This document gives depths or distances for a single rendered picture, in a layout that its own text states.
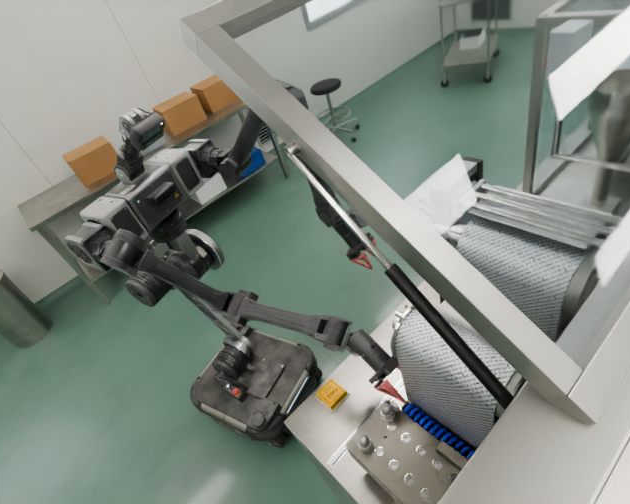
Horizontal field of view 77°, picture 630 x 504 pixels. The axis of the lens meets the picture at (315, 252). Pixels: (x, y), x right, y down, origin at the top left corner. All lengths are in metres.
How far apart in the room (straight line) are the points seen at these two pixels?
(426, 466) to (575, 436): 0.67
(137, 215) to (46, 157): 2.70
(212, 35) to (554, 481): 0.52
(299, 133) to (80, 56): 3.69
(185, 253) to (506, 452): 1.33
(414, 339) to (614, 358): 0.51
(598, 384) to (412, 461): 0.70
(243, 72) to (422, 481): 0.90
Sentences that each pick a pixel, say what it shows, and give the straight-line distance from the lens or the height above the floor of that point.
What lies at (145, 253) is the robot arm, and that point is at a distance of 1.22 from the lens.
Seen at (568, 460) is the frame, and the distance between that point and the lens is 0.41.
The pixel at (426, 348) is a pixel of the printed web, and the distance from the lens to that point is 0.88.
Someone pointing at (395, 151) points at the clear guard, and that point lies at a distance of 0.44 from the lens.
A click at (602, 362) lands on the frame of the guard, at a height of 1.68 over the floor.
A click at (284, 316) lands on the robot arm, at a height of 1.20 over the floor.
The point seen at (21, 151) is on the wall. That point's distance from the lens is 4.04.
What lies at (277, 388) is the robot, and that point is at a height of 0.24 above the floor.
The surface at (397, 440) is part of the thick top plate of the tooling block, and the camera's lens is 1.09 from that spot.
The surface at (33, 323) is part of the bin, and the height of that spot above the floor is 0.16.
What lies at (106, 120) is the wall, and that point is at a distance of 4.11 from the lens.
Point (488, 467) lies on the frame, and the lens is 0.40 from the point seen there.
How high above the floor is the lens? 2.03
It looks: 39 degrees down
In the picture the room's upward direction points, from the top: 20 degrees counter-clockwise
